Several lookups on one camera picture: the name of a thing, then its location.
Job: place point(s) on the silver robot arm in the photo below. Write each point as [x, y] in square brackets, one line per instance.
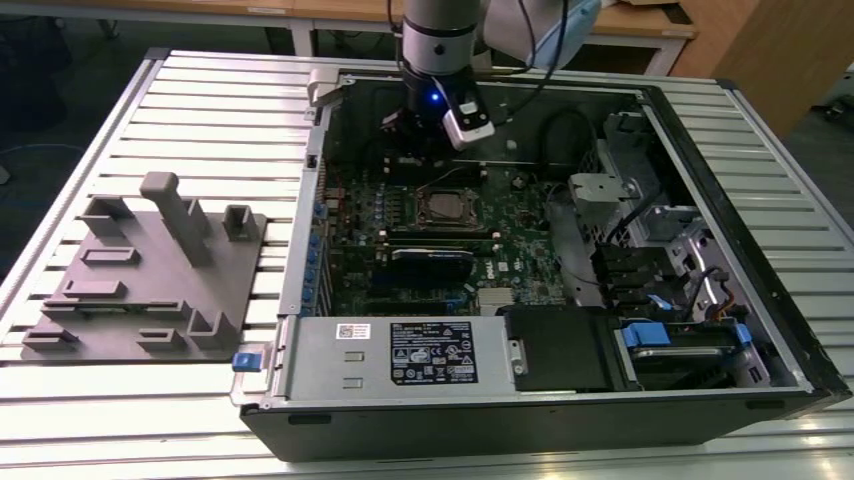
[437, 40]

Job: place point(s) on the pale blue teach pendant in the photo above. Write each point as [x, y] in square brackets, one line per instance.
[563, 40]

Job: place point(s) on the silver metal drive cage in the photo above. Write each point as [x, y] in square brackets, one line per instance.
[601, 192]

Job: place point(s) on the green motherboard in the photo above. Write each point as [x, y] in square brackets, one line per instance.
[527, 250]

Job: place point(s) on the wooden desk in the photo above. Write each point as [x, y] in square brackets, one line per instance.
[641, 25]

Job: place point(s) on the silver chipset heatsink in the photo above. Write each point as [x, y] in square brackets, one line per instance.
[499, 296]

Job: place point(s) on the black plastic drive bay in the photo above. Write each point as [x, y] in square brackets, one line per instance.
[634, 275]

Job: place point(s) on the silver power supply unit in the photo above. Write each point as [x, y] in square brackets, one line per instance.
[320, 360]

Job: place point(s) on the grey parts rack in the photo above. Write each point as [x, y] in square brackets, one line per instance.
[154, 280]

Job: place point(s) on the wooden cabinet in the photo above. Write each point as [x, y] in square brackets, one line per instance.
[774, 60]

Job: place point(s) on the hard disk in blue carrier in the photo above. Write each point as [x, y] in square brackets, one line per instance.
[641, 334]

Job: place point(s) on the blue case latch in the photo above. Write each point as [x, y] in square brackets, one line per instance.
[246, 361]

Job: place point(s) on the black open PC case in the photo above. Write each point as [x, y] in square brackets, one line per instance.
[467, 430]

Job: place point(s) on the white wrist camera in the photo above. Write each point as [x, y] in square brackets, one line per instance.
[470, 132]

